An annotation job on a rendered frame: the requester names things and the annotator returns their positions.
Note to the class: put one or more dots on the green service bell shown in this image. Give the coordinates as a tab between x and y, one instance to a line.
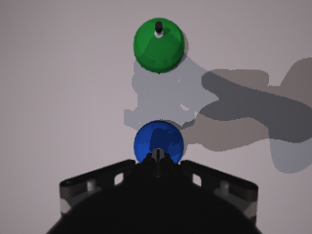
161	50

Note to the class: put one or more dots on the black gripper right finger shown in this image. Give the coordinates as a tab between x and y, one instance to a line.
239	192

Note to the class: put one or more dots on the blue bell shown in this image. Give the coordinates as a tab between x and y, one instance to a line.
158	135

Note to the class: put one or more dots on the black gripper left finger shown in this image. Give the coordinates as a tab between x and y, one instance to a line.
77	188

